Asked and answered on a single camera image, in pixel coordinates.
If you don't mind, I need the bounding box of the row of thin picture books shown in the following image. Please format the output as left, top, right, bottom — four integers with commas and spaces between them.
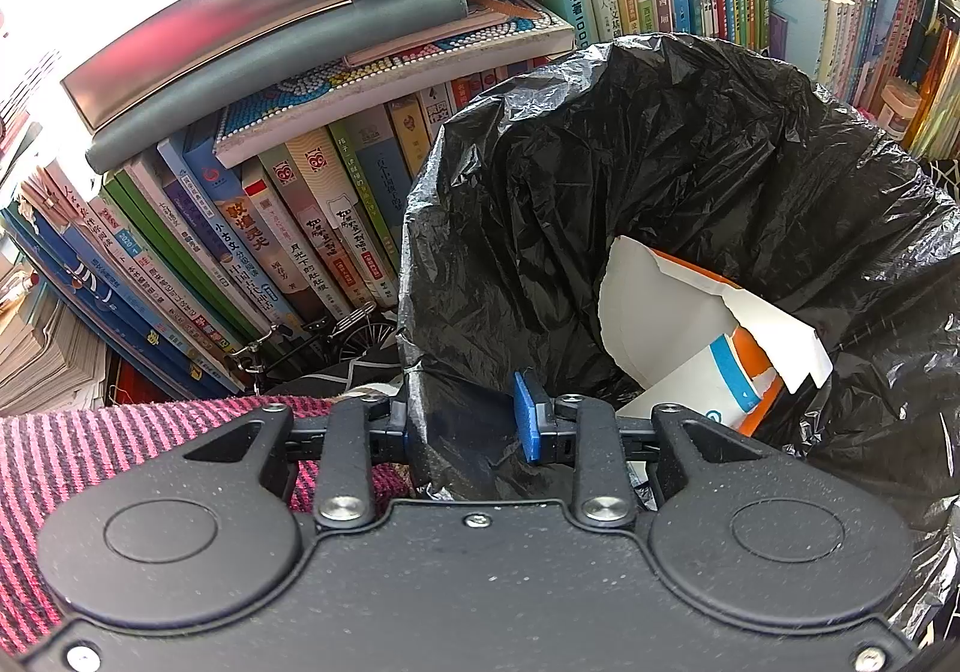
900, 4, 960, 159

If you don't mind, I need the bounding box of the black and white patterned cloth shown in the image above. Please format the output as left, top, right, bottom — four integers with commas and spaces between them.
266, 158, 960, 404

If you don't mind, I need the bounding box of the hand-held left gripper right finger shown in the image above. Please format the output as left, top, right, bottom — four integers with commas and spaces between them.
512, 369, 773, 532

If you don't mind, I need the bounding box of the silver flat box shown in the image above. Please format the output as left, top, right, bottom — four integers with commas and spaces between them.
60, 0, 353, 134

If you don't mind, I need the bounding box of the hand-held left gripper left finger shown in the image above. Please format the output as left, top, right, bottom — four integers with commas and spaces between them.
180, 387, 413, 532

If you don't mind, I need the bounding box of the orange and white cardboard box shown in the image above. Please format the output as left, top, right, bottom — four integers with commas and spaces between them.
598, 235, 835, 437

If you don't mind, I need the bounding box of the miniature black bicycle model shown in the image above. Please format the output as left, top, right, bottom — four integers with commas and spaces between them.
225, 301, 410, 392

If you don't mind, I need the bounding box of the stack of magazines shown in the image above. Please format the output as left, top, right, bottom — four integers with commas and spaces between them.
0, 259, 110, 414

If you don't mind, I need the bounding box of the black trash bag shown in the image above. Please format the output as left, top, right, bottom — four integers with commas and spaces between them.
397, 34, 960, 643

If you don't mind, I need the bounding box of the small white jar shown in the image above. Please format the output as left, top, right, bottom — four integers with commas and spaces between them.
877, 81, 922, 137

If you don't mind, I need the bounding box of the pink striped cloth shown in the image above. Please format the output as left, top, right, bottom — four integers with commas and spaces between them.
0, 394, 410, 665

